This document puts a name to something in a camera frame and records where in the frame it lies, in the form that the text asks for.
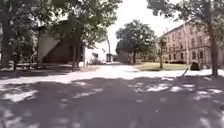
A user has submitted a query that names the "large leafy tree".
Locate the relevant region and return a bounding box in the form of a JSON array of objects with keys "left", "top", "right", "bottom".
[
  {"left": 146, "top": 0, "right": 224, "bottom": 77},
  {"left": 49, "top": 0, "right": 124, "bottom": 72},
  {"left": 115, "top": 19, "right": 158, "bottom": 65}
]

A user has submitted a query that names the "grey asphalt road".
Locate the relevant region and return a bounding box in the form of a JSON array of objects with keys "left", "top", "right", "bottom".
[{"left": 0, "top": 63, "right": 224, "bottom": 128}]

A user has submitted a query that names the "grass lawn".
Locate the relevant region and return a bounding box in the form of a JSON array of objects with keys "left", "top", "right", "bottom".
[{"left": 133, "top": 61, "right": 194, "bottom": 72}]

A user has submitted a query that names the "small slender tree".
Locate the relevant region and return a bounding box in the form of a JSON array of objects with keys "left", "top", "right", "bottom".
[{"left": 156, "top": 35, "right": 168, "bottom": 70}]

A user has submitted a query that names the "pale building with dark roof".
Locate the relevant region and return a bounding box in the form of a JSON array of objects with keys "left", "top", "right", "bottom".
[{"left": 35, "top": 19, "right": 108, "bottom": 67}]

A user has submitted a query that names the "long beige brick building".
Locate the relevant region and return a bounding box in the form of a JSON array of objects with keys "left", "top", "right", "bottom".
[{"left": 156, "top": 18, "right": 224, "bottom": 68}]

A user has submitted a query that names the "dark bin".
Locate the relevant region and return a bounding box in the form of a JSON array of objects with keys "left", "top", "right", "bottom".
[{"left": 190, "top": 59, "right": 200, "bottom": 71}]

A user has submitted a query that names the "group of shady trees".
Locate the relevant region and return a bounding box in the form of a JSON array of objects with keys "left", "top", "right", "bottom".
[{"left": 0, "top": 0, "right": 54, "bottom": 72}]

